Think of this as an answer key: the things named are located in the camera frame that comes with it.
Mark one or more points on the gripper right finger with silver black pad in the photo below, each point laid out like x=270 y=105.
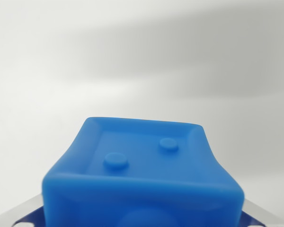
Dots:
x=251 y=218

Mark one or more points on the gripper left finger with silver black pad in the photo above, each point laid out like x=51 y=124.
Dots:
x=30 y=217

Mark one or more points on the blue soft cube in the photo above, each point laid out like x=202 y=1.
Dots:
x=142 y=186

